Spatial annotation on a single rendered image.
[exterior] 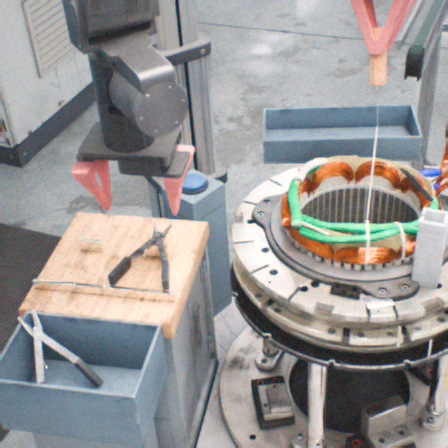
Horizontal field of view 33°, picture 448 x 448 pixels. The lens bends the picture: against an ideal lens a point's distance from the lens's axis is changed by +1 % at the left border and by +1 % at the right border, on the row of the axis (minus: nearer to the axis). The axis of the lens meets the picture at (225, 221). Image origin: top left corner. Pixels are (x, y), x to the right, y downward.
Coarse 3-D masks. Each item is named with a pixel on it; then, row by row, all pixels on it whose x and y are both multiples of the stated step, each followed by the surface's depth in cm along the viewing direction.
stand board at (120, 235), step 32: (96, 224) 102; (128, 224) 102; (160, 224) 101; (192, 224) 101; (64, 256) 97; (96, 256) 97; (192, 256) 95; (32, 288) 92; (160, 288) 91; (160, 320) 86
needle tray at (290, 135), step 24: (264, 120) 123; (288, 120) 127; (312, 120) 127; (336, 120) 126; (360, 120) 126; (384, 120) 126; (408, 120) 126; (264, 144) 118; (288, 144) 118; (312, 144) 117; (336, 144) 117; (360, 144) 117; (384, 144) 117; (408, 144) 117
